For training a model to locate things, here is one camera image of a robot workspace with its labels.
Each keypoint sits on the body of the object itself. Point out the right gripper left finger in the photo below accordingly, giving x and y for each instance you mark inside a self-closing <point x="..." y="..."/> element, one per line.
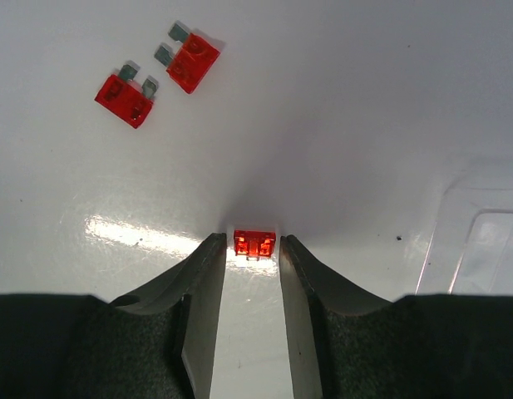
<point x="192" y="292"/>

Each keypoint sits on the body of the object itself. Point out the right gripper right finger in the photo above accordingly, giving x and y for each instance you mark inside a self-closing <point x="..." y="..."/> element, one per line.
<point x="310" y="289"/>

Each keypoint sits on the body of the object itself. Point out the red blade fuse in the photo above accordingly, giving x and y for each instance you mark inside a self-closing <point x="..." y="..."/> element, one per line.
<point x="254" y="244"/>
<point x="191" y="63"/>
<point x="120" y="96"/>

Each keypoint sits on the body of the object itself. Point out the clear plastic fuse box cover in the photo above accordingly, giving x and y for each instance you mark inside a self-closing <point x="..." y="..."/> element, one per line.
<point x="471" y="248"/>

